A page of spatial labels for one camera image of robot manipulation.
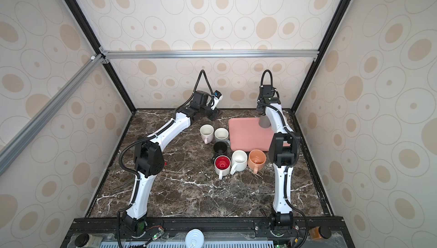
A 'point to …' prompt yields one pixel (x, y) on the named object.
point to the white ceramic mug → (239, 161)
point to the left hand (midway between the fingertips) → (223, 105)
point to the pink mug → (207, 132)
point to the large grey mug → (264, 122)
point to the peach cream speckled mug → (256, 159)
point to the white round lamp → (194, 238)
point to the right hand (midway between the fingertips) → (267, 106)
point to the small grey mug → (221, 134)
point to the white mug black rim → (222, 165)
